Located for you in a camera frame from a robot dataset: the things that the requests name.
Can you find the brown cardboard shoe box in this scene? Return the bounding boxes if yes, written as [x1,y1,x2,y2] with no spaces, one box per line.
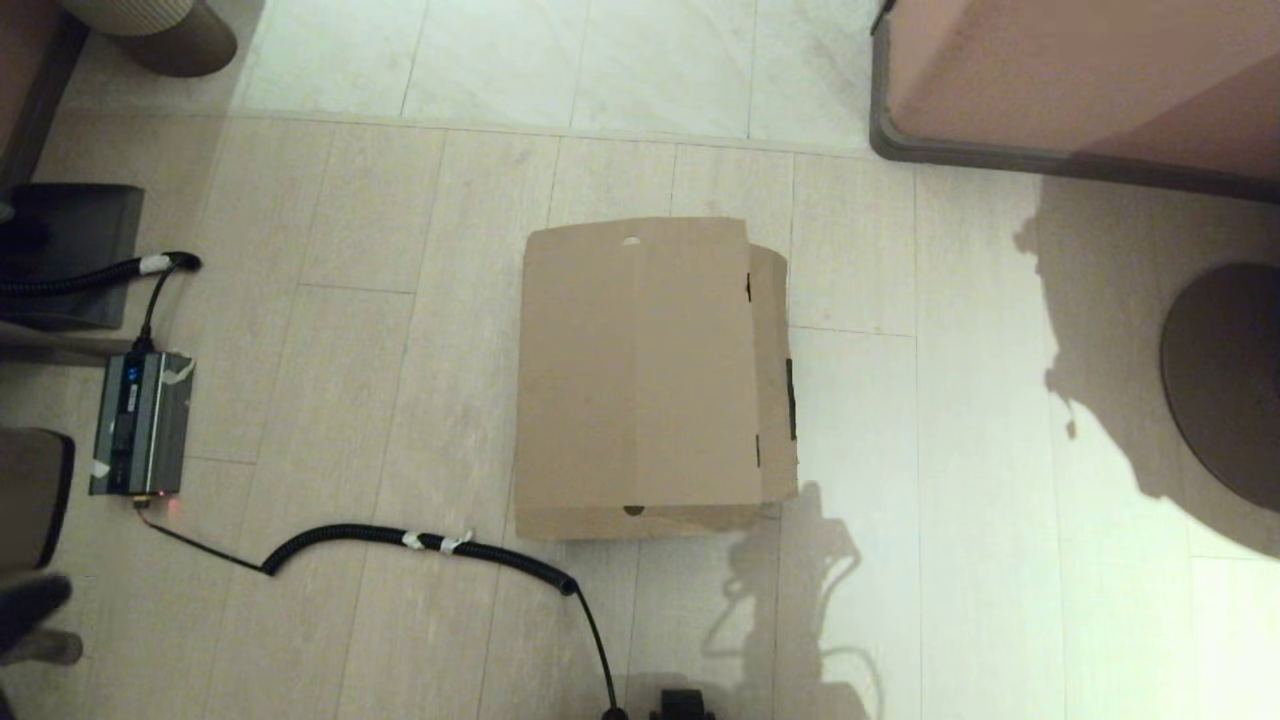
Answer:
[512,217,801,544]

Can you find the grey and black robot base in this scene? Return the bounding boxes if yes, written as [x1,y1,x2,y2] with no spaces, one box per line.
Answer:
[650,689,717,720]

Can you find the grey power inverter box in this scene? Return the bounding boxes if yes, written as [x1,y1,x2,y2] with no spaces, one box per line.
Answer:
[89,350,197,498]

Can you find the dark grey plastic bin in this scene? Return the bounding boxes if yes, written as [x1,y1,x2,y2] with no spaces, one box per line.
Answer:
[0,183,146,332]

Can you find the round beige ribbed basket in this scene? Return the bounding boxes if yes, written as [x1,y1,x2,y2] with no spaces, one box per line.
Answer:
[60,0,239,79]

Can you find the round dark brown stand base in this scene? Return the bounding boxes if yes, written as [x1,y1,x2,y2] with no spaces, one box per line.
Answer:
[1160,263,1280,513]

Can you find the grey furniture leg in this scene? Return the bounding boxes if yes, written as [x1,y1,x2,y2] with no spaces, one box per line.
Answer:
[0,628,85,669]

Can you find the brown wooden furniture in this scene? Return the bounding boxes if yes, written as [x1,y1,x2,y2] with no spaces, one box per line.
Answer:
[0,0,91,193]

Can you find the black coiled cable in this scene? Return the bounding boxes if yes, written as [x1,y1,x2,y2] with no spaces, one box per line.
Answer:
[135,500,629,720]

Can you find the short black power cable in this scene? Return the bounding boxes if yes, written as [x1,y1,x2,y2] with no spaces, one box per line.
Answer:
[135,262,201,357]

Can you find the black corrugated hose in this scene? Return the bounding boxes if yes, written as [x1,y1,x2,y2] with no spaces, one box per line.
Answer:
[0,252,203,299]

